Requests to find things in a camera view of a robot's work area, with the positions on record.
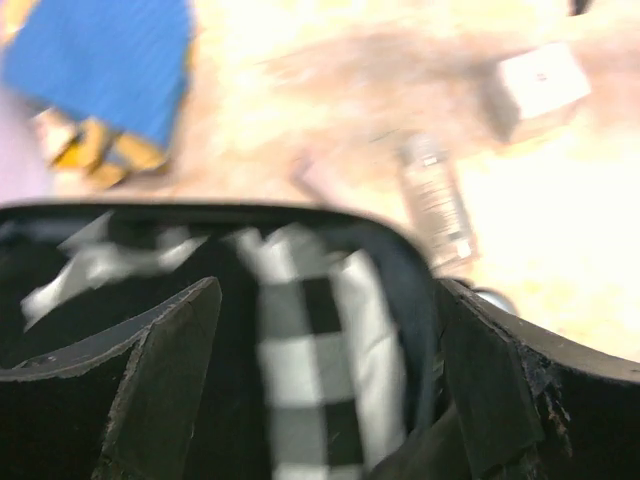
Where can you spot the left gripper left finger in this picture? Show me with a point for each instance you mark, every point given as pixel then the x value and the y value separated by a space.
pixel 120 404

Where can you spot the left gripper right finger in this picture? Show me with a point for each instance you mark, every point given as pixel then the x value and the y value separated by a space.
pixel 533 404

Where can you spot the teal hard-shell suitcase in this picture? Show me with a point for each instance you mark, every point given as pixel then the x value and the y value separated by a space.
pixel 431 313

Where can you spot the clear plastic bottle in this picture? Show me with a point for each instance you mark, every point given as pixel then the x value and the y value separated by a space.
pixel 434 202

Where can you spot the black white checkered shirt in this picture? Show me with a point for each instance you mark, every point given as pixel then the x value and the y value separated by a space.
pixel 306 377

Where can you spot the small white box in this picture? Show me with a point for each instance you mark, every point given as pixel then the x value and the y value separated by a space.
pixel 534 92

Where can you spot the blue folded cloth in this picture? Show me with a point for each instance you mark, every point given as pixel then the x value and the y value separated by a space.
pixel 122 62

